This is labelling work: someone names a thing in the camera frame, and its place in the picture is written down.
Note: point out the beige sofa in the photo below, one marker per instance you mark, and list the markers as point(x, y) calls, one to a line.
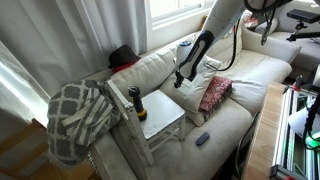
point(218, 112)

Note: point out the black yellow torch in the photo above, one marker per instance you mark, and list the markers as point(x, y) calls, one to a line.
point(134, 93)

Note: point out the black remote control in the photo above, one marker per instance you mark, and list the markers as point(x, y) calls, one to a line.
point(205, 136)

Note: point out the red patterned cushion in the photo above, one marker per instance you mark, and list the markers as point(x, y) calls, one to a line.
point(218, 90)

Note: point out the grey white patterned blanket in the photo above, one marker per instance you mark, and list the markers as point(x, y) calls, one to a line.
point(78, 115)

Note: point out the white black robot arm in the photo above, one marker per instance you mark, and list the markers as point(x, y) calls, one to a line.
point(223, 15)

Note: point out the black camera on stand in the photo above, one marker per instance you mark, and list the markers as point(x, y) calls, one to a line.
point(303, 17)

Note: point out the small white wooden chair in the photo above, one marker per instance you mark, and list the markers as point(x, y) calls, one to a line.
point(165, 119)

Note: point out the wooden stair steps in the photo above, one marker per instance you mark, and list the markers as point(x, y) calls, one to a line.
point(47, 171)

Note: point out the white window frame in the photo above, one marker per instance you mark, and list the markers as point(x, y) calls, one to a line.
point(169, 20)

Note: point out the large beige cushion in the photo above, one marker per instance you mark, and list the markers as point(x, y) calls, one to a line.
point(191, 86)

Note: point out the white grey curtain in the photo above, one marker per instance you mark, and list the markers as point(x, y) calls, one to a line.
point(46, 44)

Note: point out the black fedora hat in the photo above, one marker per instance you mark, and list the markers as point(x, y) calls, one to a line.
point(121, 56)

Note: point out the light wooden table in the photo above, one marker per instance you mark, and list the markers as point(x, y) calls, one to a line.
point(260, 154)

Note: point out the aluminium frame rig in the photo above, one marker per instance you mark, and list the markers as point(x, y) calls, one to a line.
point(297, 153)

